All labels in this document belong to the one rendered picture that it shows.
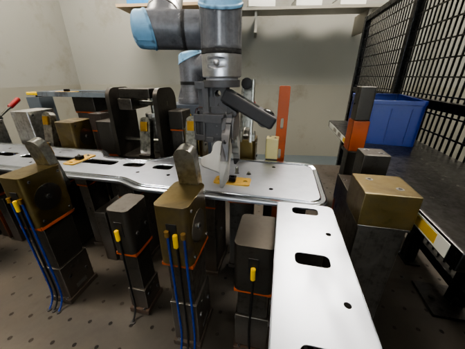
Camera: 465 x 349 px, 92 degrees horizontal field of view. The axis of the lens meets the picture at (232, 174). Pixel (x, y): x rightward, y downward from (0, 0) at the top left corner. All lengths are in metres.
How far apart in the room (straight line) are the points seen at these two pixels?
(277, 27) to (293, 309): 3.62
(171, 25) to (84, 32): 3.98
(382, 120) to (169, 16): 0.63
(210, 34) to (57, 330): 0.70
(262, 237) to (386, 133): 0.56
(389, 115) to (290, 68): 2.98
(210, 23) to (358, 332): 0.46
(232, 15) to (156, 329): 0.65
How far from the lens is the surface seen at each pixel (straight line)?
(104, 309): 0.72
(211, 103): 0.47
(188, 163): 0.39
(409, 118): 0.83
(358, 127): 0.69
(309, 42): 3.78
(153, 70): 3.99
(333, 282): 0.32
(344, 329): 0.29
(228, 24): 0.45
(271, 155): 0.65
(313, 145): 3.94
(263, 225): 0.41
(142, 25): 0.57
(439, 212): 0.48
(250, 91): 0.68
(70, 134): 0.96
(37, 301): 0.82
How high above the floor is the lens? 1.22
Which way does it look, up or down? 24 degrees down
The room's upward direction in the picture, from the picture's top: straight up
